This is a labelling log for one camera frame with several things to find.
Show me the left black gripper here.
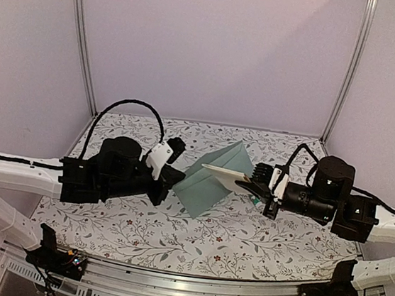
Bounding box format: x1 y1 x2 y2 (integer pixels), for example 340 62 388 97
101 151 187 209

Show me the beige letter paper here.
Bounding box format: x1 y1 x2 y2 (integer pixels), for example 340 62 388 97
202 163 250 194

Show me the teal blue envelope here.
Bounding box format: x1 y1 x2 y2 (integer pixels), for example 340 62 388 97
173 141 254 219

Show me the green white glue stick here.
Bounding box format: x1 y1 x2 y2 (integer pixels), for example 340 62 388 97
250 196 261 205

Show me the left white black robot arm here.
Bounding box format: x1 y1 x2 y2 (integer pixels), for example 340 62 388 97
0 136 186 270

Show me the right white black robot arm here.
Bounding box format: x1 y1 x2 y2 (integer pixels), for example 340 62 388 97
234 156 395 244

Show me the floral patterned table mat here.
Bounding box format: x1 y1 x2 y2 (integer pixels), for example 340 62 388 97
30 114 361 282

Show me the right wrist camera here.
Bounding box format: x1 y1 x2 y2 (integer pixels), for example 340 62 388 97
268 167 289 202

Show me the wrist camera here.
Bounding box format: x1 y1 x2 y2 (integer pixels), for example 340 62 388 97
167 136 186 164
268 167 289 202

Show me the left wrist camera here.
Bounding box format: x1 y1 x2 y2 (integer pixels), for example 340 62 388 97
167 136 186 164

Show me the right black camera cable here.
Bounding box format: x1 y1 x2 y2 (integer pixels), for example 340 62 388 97
284 142 322 187

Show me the black camera cable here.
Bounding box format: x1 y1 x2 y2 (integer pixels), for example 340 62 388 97
284 142 322 187
81 94 169 170

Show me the left black camera cable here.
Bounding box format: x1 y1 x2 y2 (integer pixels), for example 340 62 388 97
81 94 169 170

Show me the front aluminium rail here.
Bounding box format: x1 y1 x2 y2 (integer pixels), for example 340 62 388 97
0 231 395 296

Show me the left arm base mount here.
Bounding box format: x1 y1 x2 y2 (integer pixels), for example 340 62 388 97
25 246 88 281

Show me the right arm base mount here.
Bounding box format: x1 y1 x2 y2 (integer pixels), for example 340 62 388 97
297 282 359 296

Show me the left aluminium frame post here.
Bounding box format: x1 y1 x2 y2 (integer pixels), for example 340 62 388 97
73 0 98 116

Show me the aluminium frame post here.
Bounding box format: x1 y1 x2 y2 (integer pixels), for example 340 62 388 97
73 0 98 116
320 0 378 146

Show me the right aluminium frame post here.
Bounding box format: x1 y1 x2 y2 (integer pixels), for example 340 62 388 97
320 0 378 146

